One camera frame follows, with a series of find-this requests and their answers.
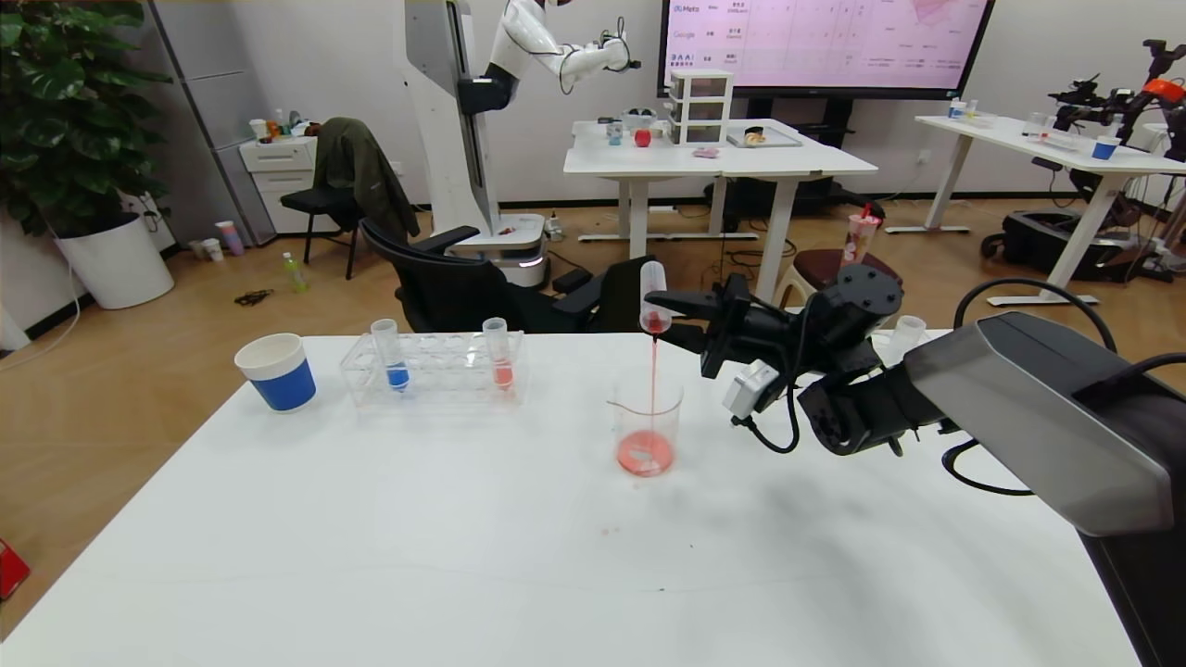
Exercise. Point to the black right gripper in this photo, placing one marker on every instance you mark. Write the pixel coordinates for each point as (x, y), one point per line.
(725, 324)

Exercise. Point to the test tube with red pigment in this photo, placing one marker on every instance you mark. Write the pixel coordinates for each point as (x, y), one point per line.
(501, 371)
(654, 278)

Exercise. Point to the test tube with blue pigment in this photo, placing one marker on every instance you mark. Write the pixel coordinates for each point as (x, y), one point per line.
(397, 373)

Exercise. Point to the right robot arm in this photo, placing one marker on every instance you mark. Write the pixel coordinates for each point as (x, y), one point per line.
(1038, 417)

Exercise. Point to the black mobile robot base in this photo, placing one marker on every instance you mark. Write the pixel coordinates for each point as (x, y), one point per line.
(1047, 243)

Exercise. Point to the clear glass beaker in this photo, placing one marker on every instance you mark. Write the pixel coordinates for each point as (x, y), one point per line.
(646, 445)

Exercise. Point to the test tube with yellow pigment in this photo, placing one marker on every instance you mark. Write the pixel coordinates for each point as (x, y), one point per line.
(906, 332)

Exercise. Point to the clear acrylic test tube rack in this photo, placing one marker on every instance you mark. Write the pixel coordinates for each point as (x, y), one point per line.
(443, 373)

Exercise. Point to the brown plastic stool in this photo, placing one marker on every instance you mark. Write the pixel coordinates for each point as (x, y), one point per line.
(823, 269)

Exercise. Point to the white standing desk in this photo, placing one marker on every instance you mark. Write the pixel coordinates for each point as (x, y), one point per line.
(704, 164)
(996, 125)

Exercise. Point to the small pink object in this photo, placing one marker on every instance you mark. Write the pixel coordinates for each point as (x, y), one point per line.
(706, 153)

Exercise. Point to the pink drink cup with straw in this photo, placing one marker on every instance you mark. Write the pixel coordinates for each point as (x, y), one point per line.
(857, 243)

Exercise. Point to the grey tray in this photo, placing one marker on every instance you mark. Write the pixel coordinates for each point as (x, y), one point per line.
(763, 139)

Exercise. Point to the white drawer organizer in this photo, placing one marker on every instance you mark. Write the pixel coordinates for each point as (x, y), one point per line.
(701, 108)

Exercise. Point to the black office chair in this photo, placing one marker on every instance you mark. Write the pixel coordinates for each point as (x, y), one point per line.
(463, 295)

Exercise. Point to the black display stand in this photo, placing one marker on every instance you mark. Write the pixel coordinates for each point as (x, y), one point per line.
(834, 116)

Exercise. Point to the large display screen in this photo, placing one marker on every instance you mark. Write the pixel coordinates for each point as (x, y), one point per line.
(825, 51)

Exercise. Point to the white humanoid robot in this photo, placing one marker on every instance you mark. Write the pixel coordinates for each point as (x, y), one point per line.
(445, 93)

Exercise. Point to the small clear bottle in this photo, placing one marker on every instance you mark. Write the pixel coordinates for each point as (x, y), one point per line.
(954, 109)

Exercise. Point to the olive green jacket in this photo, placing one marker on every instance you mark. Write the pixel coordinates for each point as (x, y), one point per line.
(366, 173)

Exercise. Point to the black side chair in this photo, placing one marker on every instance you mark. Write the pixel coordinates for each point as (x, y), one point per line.
(315, 201)

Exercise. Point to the green drink bottle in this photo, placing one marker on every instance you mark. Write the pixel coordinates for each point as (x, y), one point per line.
(294, 275)

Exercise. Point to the blue and white paper cup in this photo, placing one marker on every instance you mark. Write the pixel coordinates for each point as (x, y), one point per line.
(281, 382)

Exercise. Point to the white drawer cabinet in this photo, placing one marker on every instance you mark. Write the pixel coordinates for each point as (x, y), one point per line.
(281, 173)

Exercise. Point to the small blue paper cup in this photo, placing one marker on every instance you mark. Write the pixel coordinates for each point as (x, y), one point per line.
(1104, 148)

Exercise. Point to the small white cup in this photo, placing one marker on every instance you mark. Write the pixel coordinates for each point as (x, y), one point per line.
(212, 251)

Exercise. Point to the grey tall cabinet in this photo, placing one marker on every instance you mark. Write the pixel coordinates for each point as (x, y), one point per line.
(213, 93)

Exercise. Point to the white plant pot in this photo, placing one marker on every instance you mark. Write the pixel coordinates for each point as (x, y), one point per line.
(113, 267)

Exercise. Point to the green leafy plant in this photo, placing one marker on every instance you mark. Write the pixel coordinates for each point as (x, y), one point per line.
(65, 120)

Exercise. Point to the red flat object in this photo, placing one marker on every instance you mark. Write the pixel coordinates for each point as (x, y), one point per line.
(11, 568)

